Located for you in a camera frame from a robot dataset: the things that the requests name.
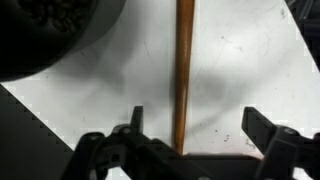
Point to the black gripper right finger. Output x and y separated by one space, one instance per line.
280 153

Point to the wooden spoon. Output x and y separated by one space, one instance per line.
183 66

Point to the black mug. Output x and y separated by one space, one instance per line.
50 36

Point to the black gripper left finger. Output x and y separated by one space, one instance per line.
93 156

